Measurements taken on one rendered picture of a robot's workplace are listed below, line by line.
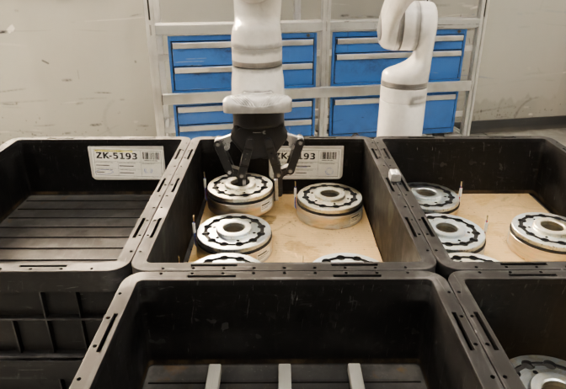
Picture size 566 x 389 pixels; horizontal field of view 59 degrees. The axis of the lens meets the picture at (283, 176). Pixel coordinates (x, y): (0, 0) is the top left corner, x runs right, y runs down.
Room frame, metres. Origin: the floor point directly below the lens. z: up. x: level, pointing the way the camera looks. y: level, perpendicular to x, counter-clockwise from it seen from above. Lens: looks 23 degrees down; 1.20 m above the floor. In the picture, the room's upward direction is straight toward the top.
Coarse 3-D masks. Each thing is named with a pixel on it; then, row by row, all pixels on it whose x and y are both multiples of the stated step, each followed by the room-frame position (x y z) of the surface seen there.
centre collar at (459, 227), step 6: (432, 222) 0.62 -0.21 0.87; (438, 222) 0.62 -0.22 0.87; (444, 222) 0.62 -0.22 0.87; (450, 222) 0.62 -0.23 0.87; (456, 222) 0.62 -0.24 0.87; (456, 228) 0.61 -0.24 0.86; (462, 228) 0.60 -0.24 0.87; (438, 234) 0.59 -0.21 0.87; (444, 234) 0.58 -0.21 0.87; (450, 234) 0.58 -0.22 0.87; (456, 234) 0.58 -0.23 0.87; (462, 234) 0.59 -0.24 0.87
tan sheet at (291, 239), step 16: (208, 208) 0.73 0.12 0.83; (272, 208) 0.73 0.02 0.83; (288, 208) 0.73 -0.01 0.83; (272, 224) 0.68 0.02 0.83; (288, 224) 0.68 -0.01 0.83; (304, 224) 0.68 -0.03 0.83; (368, 224) 0.68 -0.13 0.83; (272, 240) 0.63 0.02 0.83; (288, 240) 0.63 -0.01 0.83; (304, 240) 0.63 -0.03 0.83; (320, 240) 0.63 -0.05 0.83; (336, 240) 0.63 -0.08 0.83; (352, 240) 0.63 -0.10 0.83; (368, 240) 0.63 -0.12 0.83; (192, 256) 0.59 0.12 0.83; (272, 256) 0.59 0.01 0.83; (288, 256) 0.59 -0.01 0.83; (304, 256) 0.59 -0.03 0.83; (320, 256) 0.59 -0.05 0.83; (368, 256) 0.59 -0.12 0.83
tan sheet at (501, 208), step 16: (464, 208) 0.73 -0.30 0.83; (480, 208) 0.73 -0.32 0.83; (496, 208) 0.73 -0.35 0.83; (512, 208) 0.73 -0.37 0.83; (528, 208) 0.73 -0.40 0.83; (480, 224) 0.68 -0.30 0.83; (496, 224) 0.68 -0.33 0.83; (496, 240) 0.63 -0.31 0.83; (496, 256) 0.59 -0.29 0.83; (512, 256) 0.59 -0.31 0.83
